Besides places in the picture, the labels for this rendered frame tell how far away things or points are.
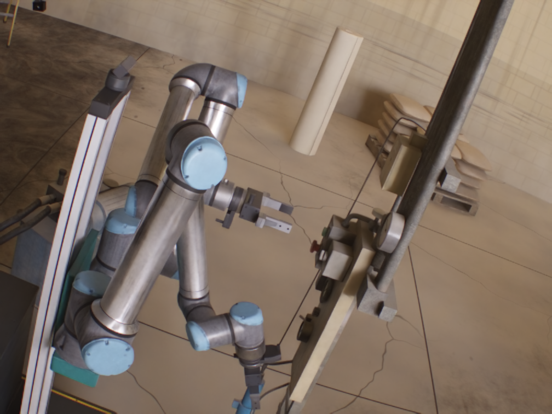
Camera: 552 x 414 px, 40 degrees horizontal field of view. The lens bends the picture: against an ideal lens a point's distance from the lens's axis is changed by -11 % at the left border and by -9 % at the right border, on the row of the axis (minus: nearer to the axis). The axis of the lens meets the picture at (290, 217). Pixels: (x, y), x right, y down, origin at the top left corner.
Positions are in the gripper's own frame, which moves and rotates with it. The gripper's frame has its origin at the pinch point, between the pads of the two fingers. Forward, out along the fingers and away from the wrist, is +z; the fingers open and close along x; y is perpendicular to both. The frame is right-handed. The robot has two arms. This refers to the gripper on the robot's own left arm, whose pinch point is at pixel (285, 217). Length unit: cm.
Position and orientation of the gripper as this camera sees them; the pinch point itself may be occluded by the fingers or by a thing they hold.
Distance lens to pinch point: 246.2
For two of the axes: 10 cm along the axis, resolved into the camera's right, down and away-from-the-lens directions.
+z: 9.3, 3.4, 1.1
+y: 3.6, -8.5, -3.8
